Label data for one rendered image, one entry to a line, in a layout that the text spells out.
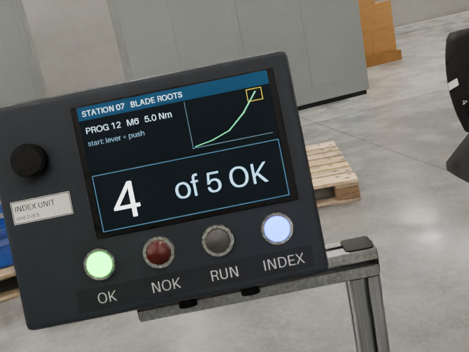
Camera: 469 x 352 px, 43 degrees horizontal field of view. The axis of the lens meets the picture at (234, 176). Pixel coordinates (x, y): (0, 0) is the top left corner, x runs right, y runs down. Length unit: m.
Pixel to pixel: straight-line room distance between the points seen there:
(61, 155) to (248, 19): 6.00
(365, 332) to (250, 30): 5.95
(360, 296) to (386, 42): 8.82
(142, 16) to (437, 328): 4.66
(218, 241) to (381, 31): 8.88
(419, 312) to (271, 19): 4.56
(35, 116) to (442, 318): 2.12
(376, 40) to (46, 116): 8.85
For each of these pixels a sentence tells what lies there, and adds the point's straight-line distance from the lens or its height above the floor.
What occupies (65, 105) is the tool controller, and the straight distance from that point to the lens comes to 0.51.
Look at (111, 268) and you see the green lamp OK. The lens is 0.51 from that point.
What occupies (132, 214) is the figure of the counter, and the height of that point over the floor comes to 1.15.
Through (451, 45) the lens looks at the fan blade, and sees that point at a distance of 1.39.
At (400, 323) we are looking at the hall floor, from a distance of 2.46.
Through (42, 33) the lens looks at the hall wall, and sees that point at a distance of 12.88.
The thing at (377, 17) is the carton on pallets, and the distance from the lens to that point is 9.28.
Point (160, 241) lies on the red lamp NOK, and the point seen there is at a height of 1.13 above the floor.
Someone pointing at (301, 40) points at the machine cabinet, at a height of 0.76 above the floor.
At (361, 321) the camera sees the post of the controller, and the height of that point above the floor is 0.98.
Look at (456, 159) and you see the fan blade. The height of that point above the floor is 0.97.
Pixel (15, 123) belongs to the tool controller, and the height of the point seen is 1.24.
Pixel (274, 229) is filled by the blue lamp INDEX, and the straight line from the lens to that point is 0.49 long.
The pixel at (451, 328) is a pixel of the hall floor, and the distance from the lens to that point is 2.42.
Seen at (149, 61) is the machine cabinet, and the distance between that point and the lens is 6.27.
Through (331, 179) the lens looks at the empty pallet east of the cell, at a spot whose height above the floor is 0.14.
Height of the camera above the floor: 1.30
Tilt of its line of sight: 16 degrees down
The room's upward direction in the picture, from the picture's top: 11 degrees counter-clockwise
